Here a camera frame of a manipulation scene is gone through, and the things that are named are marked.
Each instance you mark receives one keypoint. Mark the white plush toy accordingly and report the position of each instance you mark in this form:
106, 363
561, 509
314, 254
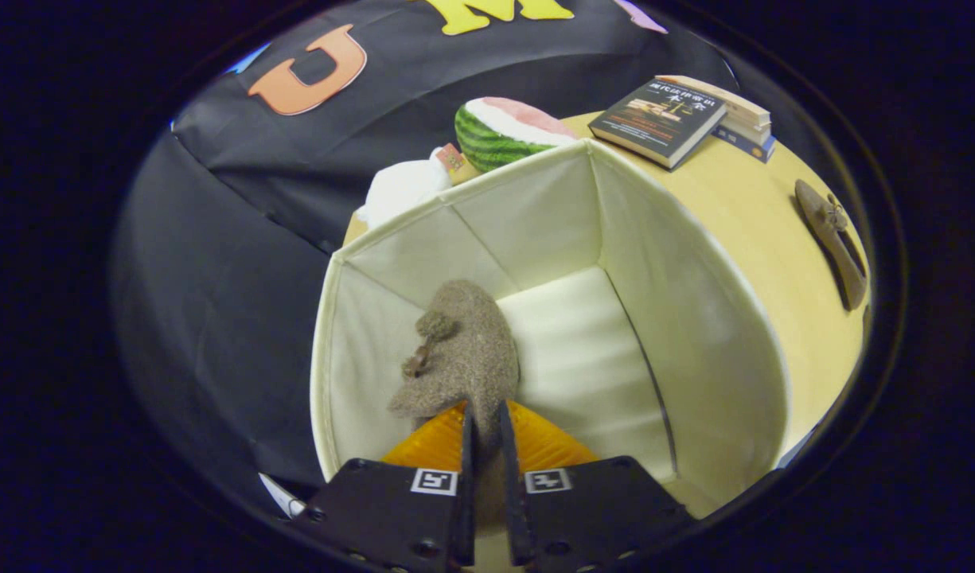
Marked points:
399, 191

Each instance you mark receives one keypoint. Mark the watermelon slice plush toy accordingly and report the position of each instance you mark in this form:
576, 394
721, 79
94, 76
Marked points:
495, 135

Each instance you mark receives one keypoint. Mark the black cover book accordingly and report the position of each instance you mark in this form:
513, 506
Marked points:
654, 119

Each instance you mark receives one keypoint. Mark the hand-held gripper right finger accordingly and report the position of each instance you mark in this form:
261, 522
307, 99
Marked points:
583, 509

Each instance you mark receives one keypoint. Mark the brown suede moccasin shoe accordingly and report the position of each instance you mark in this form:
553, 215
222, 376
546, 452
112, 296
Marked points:
833, 231
471, 350

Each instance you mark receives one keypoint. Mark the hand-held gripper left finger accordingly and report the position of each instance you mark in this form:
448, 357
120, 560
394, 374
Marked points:
391, 509

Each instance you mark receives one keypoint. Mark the tan cover book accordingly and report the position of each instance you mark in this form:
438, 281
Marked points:
742, 111

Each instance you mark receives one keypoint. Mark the cream fabric storage box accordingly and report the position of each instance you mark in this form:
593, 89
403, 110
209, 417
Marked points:
678, 318

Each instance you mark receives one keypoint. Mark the blue cover book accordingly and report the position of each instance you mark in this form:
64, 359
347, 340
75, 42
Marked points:
746, 145

